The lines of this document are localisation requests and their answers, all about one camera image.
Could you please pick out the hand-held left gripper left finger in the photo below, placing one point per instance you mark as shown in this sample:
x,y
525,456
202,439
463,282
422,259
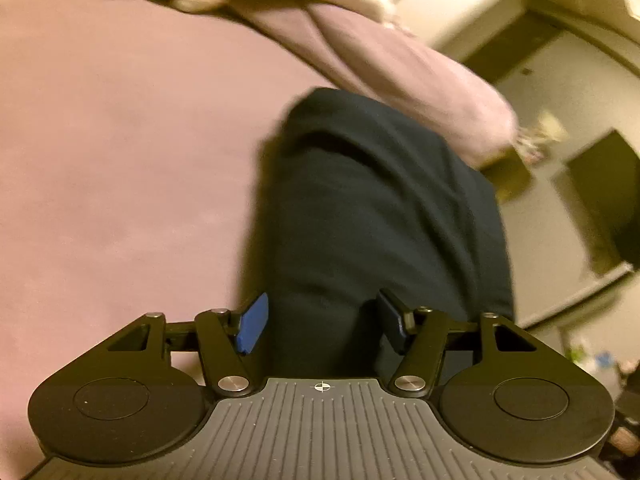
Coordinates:
x,y
252,325

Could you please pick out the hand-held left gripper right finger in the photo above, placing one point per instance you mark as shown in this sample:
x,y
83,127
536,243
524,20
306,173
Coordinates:
x,y
392,321

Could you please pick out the pink duvet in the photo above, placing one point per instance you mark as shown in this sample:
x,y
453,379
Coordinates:
x,y
400,75

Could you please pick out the dark cabinet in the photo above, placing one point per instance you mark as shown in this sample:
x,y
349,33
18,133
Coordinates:
x,y
607,200

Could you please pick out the dark navy garment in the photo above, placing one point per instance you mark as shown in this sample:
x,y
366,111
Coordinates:
x,y
380,200

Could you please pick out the pink bed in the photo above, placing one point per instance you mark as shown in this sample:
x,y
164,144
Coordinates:
x,y
125,160

